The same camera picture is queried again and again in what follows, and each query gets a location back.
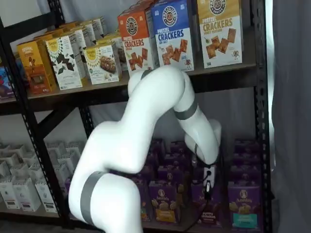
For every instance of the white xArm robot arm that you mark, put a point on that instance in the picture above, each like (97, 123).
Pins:
(109, 150)

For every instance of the white cartons group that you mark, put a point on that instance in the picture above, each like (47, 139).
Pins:
(11, 108)

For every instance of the purple Annie's box teal patch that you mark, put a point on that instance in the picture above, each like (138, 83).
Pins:
(246, 146)
(245, 176)
(245, 160)
(244, 208)

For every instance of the purple Annie's box pink patch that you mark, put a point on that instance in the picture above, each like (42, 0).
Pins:
(68, 185)

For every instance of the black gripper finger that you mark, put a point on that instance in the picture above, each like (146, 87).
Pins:
(208, 195)

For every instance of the orange pretzel crackers box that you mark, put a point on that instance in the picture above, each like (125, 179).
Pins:
(142, 5)
(136, 43)

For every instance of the blue pretzel crackers box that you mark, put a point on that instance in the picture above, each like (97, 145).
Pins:
(173, 36)

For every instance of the purple Annie's box orange patch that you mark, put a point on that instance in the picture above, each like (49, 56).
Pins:
(162, 204)
(176, 160)
(172, 174)
(178, 146)

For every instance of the Simple Mills bar box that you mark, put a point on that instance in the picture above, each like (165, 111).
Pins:
(111, 40)
(102, 65)

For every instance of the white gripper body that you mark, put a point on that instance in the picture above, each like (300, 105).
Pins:
(213, 178)

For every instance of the blue purple snack box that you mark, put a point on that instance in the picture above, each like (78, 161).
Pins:
(6, 82)

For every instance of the white carton box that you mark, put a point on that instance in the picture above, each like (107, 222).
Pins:
(57, 149)
(63, 167)
(20, 171)
(5, 170)
(75, 149)
(46, 196)
(25, 194)
(36, 171)
(8, 194)

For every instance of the orange cookie box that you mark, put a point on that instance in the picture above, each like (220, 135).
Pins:
(46, 36)
(34, 68)

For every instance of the yellow pretzel crackers box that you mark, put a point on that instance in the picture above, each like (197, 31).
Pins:
(219, 36)

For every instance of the black metal shelving rack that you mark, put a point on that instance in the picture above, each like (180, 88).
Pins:
(262, 145)

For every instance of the white Sweet Thins box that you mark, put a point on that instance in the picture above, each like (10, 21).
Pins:
(81, 36)
(90, 34)
(100, 26)
(63, 63)

